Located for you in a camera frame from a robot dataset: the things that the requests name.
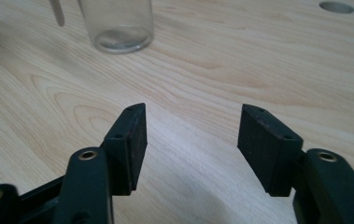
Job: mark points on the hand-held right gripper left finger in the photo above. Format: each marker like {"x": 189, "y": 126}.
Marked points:
{"x": 128, "y": 152}

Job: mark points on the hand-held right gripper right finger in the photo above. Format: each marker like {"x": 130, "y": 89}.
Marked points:
{"x": 268, "y": 155}

